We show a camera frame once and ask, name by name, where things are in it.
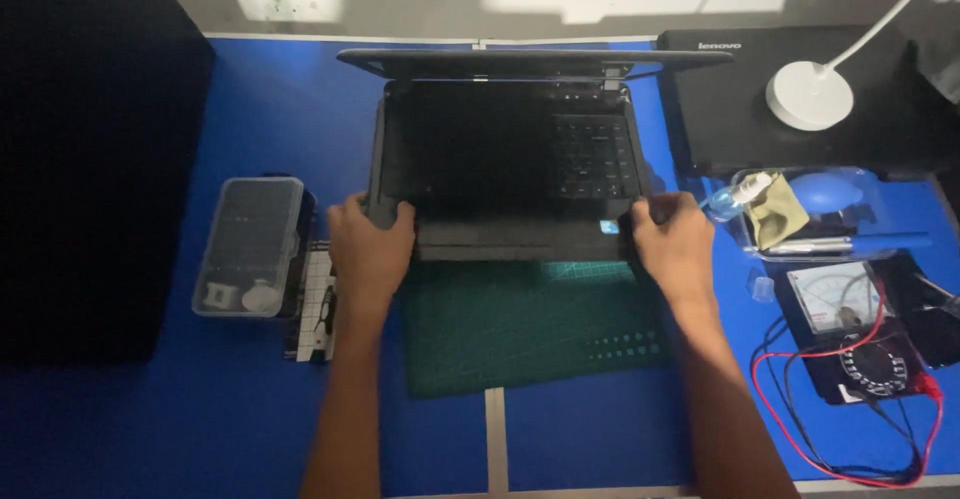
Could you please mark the black laptop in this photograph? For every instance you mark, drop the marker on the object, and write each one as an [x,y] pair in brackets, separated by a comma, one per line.
[510,158]
[795,101]

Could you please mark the clear plastic tool tray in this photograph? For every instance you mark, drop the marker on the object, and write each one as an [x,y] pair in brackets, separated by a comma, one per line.
[817,214]

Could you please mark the analog multimeter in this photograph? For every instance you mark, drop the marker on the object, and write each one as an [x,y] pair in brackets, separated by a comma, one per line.
[855,330]

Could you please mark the clear plastic screwdriver bit case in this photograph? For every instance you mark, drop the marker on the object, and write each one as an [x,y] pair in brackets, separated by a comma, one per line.
[249,248]

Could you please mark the person's left hand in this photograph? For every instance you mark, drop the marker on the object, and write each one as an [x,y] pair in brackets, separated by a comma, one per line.
[369,248]

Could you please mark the blue air blower bulb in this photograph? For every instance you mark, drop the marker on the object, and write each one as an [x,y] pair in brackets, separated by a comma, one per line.
[825,193]

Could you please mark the small clear plastic cap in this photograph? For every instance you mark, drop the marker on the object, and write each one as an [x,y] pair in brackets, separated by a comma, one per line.
[763,287]

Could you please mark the white desk lamp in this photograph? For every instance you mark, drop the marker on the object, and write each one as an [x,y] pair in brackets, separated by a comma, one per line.
[817,83]

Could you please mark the olive cleaning cloth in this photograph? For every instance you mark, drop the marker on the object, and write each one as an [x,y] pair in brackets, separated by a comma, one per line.
[776,210]

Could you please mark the person's right hand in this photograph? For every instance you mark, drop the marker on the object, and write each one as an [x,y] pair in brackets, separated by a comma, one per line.
[679,248]

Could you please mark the green cutting mat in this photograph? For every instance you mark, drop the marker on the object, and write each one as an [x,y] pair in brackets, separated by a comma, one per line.
[525,330]

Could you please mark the closed black laptop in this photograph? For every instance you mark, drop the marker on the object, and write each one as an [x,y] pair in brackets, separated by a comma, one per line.
[795,101]

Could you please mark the white grid screw mat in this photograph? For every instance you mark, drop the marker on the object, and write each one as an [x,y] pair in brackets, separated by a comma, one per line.
[315,304]

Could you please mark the small clear spray bottle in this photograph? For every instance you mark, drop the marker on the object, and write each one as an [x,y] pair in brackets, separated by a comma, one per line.
[739,195]

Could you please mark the blue table mat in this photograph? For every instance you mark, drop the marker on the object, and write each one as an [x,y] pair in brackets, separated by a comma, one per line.
[225,409]

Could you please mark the large black box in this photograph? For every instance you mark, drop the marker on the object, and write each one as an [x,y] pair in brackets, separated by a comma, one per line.
[90,161]

